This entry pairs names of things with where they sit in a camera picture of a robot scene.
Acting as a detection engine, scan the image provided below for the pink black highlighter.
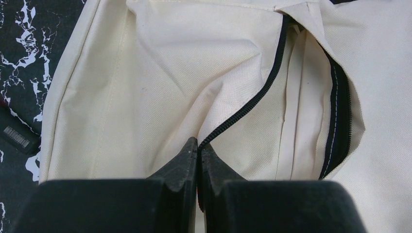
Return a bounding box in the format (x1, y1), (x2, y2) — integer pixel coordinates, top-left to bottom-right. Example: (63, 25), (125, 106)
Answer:
(0, 106), (40, 154)

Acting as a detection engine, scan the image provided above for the cream canvas student bag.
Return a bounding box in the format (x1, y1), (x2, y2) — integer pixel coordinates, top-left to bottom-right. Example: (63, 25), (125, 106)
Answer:
(39, 0), (412, 233)

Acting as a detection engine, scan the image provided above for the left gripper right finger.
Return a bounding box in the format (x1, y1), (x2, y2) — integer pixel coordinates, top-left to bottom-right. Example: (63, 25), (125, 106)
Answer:
(198, 144), (366, 233)

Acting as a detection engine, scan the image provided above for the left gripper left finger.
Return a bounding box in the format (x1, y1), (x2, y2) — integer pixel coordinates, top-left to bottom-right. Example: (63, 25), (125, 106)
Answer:
(13, 137), (198, 233)

